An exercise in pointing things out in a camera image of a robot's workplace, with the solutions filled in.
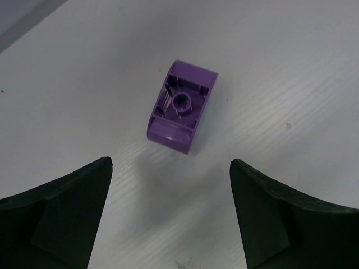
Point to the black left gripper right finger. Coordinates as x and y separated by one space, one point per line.
282 227

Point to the purple hollow lego brick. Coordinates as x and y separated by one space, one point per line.
180 105

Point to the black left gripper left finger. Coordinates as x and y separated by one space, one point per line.
55 224

